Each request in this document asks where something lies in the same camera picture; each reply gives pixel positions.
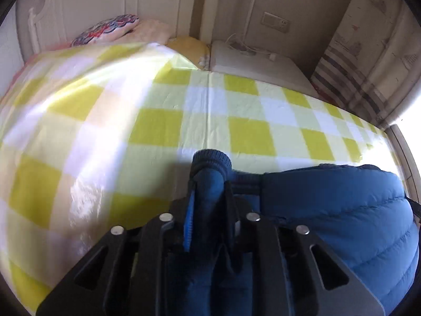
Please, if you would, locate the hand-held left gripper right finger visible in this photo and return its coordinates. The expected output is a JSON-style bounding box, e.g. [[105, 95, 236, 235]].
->
[[223, 180, 385, 316]]

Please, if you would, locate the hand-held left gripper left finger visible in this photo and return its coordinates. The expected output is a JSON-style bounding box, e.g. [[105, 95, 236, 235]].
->
[[36, 179, 198, 316]]

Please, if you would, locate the blue puffer jacket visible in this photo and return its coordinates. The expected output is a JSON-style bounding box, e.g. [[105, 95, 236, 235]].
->
[[164, 149, 415, 316]]

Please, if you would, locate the yellow white checkered blanket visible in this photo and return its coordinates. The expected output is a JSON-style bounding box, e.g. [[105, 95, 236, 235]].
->
[[0, 42, 399, 316]]

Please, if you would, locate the white nightstand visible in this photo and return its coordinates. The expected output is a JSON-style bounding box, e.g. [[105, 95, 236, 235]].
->
[[209, 40, 322, 100]]

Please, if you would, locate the yellow pillow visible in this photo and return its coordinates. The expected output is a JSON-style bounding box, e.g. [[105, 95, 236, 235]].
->
[[165, 36, 211, 70]]

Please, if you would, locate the pink fluffy pillow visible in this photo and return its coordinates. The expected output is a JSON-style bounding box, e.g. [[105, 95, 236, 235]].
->
[[108, 19, 172, 45]]

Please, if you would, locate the white slim desk lamp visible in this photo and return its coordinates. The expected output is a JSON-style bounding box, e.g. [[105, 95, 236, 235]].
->
[[229, 0, 261, 54]]

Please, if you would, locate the patterned round pillow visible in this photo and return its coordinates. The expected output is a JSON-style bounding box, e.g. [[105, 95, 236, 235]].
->
[[71, 14, 141, 47]]

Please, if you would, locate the printed curtain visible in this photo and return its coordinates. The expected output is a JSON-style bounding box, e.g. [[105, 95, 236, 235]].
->
[[310, 0, 421, 130]]

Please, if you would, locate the white wooden headboard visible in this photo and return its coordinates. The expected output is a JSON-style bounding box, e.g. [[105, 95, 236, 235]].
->
[[16, 0, 210, 60]]

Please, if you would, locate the white cable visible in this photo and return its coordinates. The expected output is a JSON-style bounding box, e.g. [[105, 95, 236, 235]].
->
[[226, 32, 273, 59]]

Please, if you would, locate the beige wall socket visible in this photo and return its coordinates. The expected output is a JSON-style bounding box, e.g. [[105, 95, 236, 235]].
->
[[263, 12, 291, 33]]

